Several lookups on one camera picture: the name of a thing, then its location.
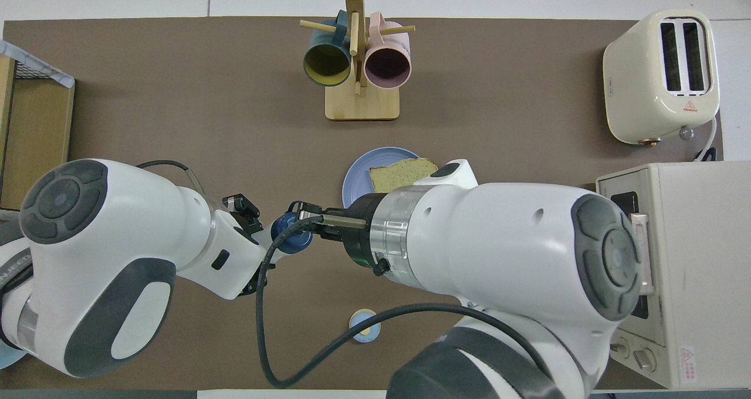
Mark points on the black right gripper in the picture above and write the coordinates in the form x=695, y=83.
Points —
x=355, y=234

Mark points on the toasted bread slice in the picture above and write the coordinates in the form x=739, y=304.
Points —
x=399, y=176

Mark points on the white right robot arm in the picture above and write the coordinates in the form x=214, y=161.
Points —
x=499, y=240

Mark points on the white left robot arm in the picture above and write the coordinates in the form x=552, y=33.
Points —
x=117, y=258

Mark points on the round blue plate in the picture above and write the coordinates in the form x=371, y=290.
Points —
x=358, y=179

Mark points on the light blue plate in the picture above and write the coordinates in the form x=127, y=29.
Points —
x=10, y=359

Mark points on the small blue dome wooden knob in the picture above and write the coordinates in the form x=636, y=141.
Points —
x=359, y=318

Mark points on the wooden mug tree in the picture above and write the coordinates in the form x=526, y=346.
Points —
x=362, y=105

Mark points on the teal mug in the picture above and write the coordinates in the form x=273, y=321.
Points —
x=325, y=64

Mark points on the pink ribbed mug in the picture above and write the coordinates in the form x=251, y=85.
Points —
x=387, y=64

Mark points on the brown table mat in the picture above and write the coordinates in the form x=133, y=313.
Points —
x=499, y=64

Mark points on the blue patterned white cloth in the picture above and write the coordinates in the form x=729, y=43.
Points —
x=35, y=67

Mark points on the cream two-slot toaster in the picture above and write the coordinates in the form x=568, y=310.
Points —
x=639, y=82

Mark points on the white toaster oven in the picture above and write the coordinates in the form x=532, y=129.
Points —
x=698, y=281

